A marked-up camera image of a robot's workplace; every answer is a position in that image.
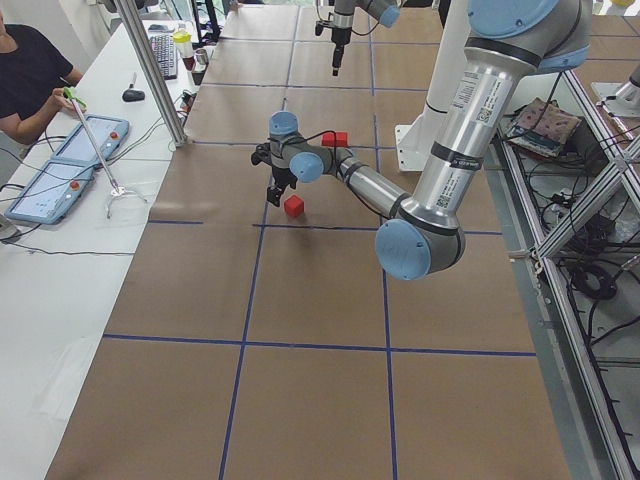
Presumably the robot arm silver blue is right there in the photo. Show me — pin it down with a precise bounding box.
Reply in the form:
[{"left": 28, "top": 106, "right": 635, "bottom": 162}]
[
  {"left": 329, "top": 0, "right": 400, "bottom": 77},
  {"left": 251, "top": 1, "right": 592, "bottom": 280}
]

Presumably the teach pendant near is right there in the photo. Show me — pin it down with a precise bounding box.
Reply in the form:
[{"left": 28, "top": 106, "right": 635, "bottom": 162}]
[{"left": 5, "top": 160, "right": 94, "bottom": 225}]

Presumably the yellow lid bottle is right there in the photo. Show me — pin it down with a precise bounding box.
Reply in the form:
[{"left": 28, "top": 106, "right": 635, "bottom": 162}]
[{"left": 172, "top": 29, "right": 193, "bottom": 59}]

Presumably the aluminium frame post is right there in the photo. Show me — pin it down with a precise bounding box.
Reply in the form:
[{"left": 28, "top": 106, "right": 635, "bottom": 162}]
[{"left": 114, "top": 0, "right": 187, "bottom": 147}]

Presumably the reacher grabber stick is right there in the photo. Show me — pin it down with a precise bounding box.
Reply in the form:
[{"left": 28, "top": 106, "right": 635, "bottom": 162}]
[{"left": 63, "top": 87, "right": 147, "bottom": 219}]

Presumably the teach pendant far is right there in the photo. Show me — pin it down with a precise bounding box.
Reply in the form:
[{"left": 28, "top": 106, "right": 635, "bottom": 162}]
[{"left": 51, "top": 115, "right": 130, "bottom": 166}]

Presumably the teach pendant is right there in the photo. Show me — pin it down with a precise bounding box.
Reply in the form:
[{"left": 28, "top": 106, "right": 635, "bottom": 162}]
[
  {"left": 5, "top": 160, "right": 94, "bottom": 225},
  {"left": 51, "top": 115, "right": 130, "bottom": 166}
]

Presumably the black keyboard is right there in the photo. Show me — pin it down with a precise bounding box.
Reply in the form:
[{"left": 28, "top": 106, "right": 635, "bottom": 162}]
[{"left": 149, "top": 34, "right": 178, "bottom": 80}]

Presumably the person in black shirt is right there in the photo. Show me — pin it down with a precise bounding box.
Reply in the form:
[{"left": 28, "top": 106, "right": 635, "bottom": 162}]
[{"left": 1, "top": 24, "right": 83, "bottom": 145}]

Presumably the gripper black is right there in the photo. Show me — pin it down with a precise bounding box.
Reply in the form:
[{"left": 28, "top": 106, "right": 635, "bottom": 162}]
[
  {"left": 331, "top": 26, "right": 350, "bottom": 76},
  {"left": 267, "top": 167, "right": 297, "bottom": 206}
]

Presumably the red block picked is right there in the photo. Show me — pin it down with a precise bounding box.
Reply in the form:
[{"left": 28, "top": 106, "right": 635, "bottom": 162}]
[{"left": 334, "top": 131, "right": 349, "bottom": 148}]

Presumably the white central pedestal column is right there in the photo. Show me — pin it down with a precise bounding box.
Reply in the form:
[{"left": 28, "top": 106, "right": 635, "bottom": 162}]
[{"left": 395, "top": 0, "right": 470, "bottom": 172}]

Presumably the metal cup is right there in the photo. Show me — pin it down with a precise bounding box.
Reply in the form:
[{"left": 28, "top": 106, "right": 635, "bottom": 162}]
[{"left": 194, "top": 48, "right": 209, "bottom": 66}]

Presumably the black computer mouse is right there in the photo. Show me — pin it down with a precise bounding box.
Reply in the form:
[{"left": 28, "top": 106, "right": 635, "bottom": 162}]
[{"left": 122, "top": 89, "right": 146, "bottom": 103}]

